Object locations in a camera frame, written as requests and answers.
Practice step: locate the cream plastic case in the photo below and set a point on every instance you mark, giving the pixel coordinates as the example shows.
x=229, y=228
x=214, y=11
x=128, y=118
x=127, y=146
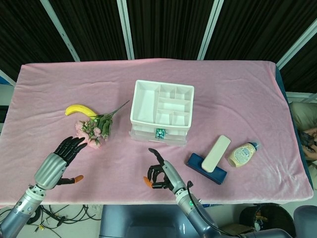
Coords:
x=215, y=153

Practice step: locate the black trash bin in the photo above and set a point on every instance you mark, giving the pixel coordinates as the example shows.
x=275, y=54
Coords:
x=270, y=215

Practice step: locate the navy blue long box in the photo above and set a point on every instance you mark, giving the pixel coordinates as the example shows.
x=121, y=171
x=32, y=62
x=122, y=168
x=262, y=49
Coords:
x=218, y=174

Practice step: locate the white partition post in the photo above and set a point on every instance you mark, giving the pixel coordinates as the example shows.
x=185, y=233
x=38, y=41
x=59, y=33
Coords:
x=210, y=29
x=126, y=29
x=7, y=78
x=62, y=32
x=297, y=44

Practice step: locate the yellow banana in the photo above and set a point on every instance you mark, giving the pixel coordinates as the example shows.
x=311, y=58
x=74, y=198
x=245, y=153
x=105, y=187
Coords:
x=79, y=109

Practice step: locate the pink velvet table cloth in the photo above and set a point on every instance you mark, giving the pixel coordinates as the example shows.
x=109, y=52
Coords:
x=123, y=168

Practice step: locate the pink artificial flower bouquet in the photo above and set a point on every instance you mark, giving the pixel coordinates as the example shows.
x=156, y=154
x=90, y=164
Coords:
x=99, y=126

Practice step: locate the grey robot torso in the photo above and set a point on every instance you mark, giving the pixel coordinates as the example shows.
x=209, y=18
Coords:
x=148, y=220

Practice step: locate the white plastic drawer organizer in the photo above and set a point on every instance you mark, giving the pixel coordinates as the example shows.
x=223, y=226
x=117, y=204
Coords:
x=146, y=104

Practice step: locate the pale yellow lotion bottle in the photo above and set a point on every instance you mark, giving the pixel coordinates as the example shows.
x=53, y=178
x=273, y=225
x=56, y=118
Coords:
x=241, y=155

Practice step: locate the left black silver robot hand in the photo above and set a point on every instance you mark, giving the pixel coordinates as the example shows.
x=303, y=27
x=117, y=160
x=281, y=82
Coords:
x=49, y=168

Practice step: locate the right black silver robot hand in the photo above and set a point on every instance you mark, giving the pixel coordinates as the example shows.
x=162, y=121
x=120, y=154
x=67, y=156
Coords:
x=173, y=176

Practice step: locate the white metal rack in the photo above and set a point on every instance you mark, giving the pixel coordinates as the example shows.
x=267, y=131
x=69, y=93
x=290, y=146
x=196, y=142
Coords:
x=302, y=96

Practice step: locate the green patterned binder clip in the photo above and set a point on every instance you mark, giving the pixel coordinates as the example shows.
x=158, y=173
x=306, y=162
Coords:
x=160, y=134

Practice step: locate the clear plastic drawer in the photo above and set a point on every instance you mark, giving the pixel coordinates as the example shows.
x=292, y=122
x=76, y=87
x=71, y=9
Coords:
x=143, y=136

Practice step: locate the person in khaki clothing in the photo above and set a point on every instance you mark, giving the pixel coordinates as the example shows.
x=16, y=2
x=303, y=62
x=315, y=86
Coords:
x=304, y=116

